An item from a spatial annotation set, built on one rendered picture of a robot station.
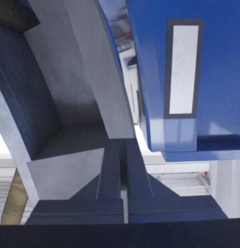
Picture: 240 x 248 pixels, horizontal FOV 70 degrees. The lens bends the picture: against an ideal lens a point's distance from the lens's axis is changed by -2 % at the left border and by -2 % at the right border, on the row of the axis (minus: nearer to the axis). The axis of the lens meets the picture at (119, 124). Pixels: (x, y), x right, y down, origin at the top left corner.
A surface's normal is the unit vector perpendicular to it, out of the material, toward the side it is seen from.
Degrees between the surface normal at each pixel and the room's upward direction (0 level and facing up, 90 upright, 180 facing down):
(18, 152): 90
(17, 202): 105
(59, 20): 90
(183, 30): 90
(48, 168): 90
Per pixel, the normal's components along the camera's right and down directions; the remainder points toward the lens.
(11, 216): 0.22, -0.02
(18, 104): 0.97, -0.25
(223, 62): 0.01, 0.29
